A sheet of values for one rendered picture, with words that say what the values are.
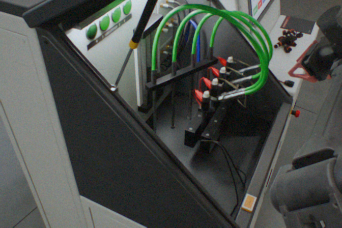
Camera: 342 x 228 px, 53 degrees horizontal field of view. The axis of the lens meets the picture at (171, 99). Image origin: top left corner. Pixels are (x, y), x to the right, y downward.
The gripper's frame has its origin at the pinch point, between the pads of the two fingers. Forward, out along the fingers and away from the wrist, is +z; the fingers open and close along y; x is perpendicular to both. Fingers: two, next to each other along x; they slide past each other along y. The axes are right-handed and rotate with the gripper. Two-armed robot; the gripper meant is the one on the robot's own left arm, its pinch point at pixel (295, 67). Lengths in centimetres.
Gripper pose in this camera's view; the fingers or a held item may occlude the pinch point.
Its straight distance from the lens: 95.4
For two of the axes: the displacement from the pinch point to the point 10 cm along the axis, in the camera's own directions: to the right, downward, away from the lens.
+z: -4.4, 1.8, 8.8
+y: -6.0, 6.7, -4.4
